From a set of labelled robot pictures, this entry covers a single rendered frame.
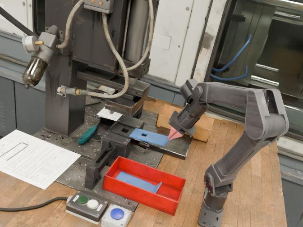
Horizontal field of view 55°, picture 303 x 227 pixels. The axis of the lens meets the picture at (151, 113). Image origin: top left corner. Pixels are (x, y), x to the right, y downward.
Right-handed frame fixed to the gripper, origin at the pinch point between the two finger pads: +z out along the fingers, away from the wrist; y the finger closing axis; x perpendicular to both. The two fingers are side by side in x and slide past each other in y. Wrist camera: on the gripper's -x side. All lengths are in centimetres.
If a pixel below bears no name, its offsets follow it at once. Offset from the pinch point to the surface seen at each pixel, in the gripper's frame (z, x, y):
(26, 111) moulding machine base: 102, -69, 82
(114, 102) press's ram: -2.7, 9.1, 23.1
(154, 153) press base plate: 12.4, -3.9, -0.5
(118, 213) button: 9.6, 34.1, 0.5
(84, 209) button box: 14.4, 36.5, 8.7
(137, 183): 11.9, 16.7, -0.6
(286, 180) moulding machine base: 7, -57, -72
